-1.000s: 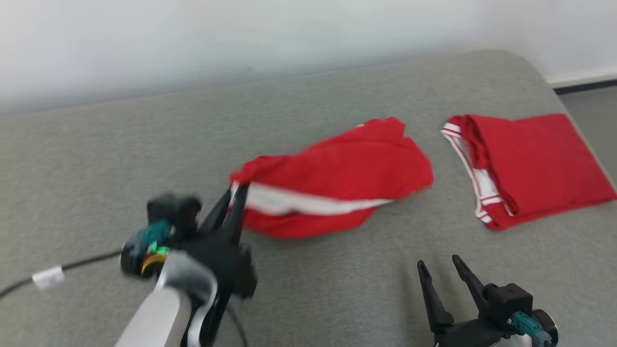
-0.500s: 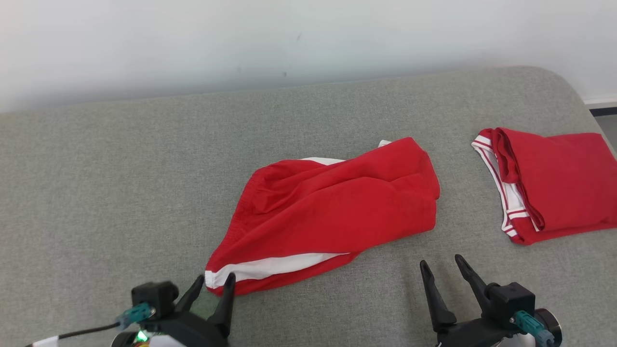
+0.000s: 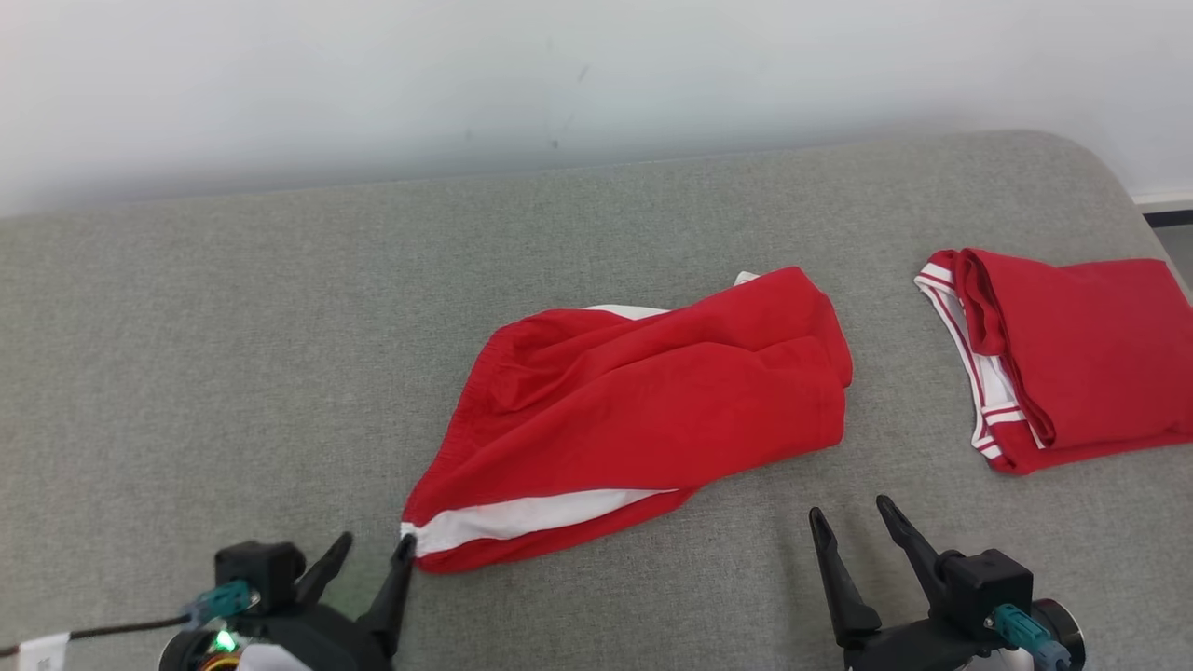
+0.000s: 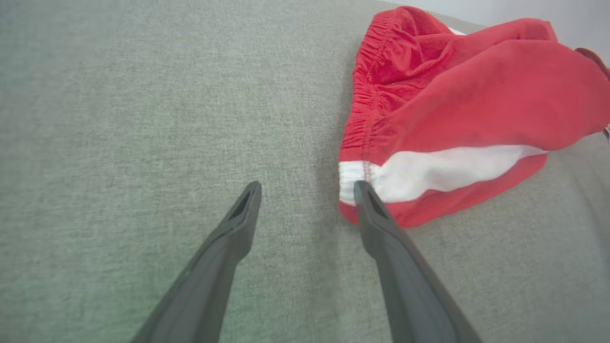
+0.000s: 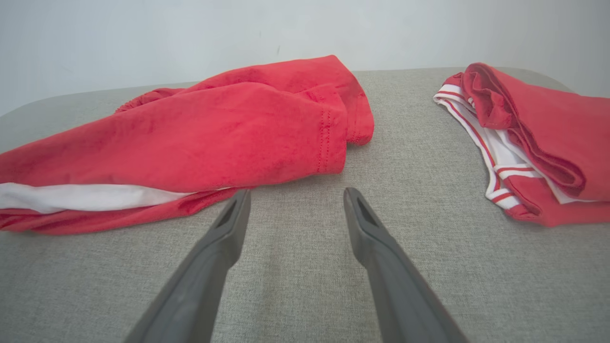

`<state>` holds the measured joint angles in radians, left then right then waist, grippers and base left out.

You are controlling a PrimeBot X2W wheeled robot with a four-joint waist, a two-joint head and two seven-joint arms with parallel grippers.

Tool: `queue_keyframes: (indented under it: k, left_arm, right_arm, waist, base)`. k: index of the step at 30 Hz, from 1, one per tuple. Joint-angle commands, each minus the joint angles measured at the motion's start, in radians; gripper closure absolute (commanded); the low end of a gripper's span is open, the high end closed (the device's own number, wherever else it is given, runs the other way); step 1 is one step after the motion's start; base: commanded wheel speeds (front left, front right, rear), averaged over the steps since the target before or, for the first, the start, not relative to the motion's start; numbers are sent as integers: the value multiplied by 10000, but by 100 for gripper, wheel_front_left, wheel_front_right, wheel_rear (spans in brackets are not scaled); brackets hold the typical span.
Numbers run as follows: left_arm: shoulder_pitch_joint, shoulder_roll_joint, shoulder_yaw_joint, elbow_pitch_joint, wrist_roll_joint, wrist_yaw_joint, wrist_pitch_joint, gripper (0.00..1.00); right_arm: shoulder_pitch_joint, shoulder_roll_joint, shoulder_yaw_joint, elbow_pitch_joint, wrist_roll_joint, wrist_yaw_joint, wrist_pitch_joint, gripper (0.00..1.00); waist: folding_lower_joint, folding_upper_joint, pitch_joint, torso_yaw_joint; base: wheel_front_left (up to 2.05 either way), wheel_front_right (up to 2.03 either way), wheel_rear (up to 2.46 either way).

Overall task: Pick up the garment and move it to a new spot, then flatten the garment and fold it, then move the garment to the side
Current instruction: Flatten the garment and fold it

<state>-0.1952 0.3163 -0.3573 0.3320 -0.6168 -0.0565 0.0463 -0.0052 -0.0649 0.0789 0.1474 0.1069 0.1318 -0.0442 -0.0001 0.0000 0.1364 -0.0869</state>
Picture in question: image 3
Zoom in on red white Bulls shorts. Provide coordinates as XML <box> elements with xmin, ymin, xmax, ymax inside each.
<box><xmin>401</xmin><ymin>266</ymin><xmax>854</xmax><ymax>574</ymax></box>

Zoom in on right camera cable teal plug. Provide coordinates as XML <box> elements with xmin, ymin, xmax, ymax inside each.
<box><xmin>993</xmin><ymin>604</ymin><xmax>1073</xmax><ymax>671</ymax></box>

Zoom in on red white Bulls jersey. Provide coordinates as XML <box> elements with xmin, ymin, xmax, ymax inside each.
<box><xmin>913</xmin><ymin>247</ymin><xmax>1193</xmax><ymax>476</ymax></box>

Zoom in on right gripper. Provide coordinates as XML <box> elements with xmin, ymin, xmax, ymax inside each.
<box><xmin>809</xmin><ymin>494</ymin><xmax>1087</xmax><ymax>671</ymax></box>

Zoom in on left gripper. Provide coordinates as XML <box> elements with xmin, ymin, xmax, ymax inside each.
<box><xmin>158</xmin><ymin>531</ymin><xmax>418</xmax><ymax>671</ymax></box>

